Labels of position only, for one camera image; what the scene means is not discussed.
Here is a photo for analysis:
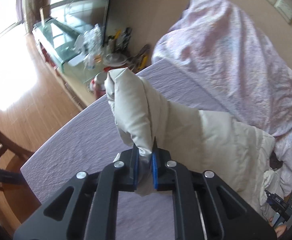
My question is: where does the pink floral crumpled duvet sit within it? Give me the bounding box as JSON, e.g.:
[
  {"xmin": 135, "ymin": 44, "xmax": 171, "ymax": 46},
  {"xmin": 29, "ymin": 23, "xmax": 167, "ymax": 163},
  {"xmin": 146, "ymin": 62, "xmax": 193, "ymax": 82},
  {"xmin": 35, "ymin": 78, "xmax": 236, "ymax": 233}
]
[{"xmin": 151, "ymin": 0, "xmax": 292, "ymax": 181}]

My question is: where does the person's right hand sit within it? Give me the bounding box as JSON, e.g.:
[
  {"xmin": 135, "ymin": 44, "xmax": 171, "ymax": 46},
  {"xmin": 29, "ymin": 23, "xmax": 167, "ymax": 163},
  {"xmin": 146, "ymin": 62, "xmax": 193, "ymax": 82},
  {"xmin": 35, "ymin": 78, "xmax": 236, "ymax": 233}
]
[{"xmin": 273, "ymin": 224, "xmax": 287, "ymax": 239}]

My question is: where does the white puffer down jacket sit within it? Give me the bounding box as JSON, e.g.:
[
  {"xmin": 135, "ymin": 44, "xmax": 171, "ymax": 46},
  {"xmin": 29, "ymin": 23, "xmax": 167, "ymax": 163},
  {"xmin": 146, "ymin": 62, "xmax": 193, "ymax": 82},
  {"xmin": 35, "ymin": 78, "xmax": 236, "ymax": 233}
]
[{"xmin": 105, "ymin": 68, "xmax": 283, "ymax": 219}]

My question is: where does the flat screen television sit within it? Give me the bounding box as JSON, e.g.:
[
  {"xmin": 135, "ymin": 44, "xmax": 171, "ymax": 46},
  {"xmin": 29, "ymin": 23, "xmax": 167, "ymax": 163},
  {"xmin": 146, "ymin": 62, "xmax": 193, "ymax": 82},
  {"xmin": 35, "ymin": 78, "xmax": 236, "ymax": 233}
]
[{"xmin": 50, "ymin": 0, "xmax": 110, "ymax": 42}]

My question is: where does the glass top TV cabinet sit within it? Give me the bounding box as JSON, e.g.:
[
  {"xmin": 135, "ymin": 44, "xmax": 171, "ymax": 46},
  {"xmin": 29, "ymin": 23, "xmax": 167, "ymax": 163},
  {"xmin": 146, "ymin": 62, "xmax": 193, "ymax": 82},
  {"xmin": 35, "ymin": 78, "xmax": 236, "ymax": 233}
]
[{"xmin": 32, "ymin": 16, "xmax": 103, "ymax": 85}]

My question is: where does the lavender bed sheet mattress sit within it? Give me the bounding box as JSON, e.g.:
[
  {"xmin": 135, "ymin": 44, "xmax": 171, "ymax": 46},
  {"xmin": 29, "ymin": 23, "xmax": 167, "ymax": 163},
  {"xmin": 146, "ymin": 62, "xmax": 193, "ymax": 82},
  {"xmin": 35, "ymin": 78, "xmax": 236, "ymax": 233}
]
[{"xmin": 21, "ymin": 60, "xmax": 224, "ymax": 239}]

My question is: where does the red thermos bottle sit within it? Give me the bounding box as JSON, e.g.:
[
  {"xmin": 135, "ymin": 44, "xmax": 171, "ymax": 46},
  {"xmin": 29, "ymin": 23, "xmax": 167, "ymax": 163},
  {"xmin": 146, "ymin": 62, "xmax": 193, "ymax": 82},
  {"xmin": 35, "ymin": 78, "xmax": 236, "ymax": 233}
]
[{"xmin": 89, "ymin": 72, "xmax": 107, "ymax": 99}]

